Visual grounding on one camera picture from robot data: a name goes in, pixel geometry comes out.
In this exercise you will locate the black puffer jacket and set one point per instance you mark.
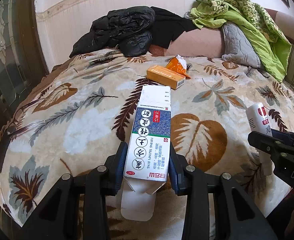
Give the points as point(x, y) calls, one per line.
point(119, 33)

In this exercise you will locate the grey quilted pillow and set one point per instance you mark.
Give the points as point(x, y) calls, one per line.
point(238, 45)

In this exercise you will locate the white red tube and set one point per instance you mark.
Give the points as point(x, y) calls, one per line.
point(259, 122)

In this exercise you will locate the black cloth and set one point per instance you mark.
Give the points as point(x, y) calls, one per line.
point(171, 28)

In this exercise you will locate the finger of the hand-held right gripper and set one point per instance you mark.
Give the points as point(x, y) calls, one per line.
point(289, 136)
point(264, 142)

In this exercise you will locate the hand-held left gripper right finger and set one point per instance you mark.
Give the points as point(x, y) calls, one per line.
point(173, 172)

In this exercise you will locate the person's dark trouser leg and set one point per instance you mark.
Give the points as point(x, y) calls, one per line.
point(286, 220)

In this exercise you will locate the orange carton box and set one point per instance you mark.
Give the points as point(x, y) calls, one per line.
point(165, 76)

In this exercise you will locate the brown bolster cushion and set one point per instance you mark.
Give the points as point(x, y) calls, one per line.
point(196, 42)

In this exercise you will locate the beige sofa armrest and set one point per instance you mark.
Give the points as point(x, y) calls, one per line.
point(286, 22)

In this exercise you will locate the white and blue carton box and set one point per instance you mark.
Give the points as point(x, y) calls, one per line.
point(152, 132)

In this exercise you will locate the clear plastic item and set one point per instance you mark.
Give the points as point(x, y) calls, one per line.
point(188, 15)

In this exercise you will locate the black flat device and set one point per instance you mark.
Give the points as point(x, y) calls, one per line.
point(0, 153)

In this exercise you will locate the leaf printed blanket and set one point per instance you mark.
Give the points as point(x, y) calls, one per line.
point(62, 130)

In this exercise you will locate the wooden glass door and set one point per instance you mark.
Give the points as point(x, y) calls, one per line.
point(12, 55)

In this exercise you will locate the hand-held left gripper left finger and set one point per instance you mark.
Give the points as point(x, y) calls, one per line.
point(120, 165)

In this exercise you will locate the orange and white packet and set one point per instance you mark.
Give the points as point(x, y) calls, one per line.
point(178, 66)

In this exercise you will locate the green patterned blanket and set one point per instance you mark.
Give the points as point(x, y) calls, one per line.
point(244, 22)

